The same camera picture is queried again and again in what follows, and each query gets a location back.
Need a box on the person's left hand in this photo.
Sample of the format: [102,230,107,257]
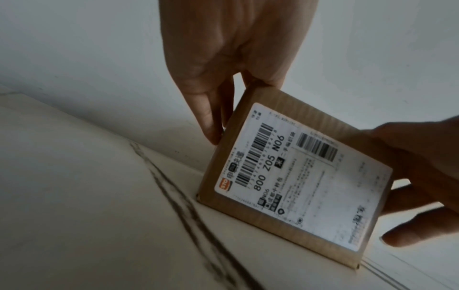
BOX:
[158,0,320,146]

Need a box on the person's right hand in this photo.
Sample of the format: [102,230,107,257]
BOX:
[359,114,459,248]

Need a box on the brown cardboard box white label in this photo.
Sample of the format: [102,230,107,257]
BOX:
[197,86,394,269]

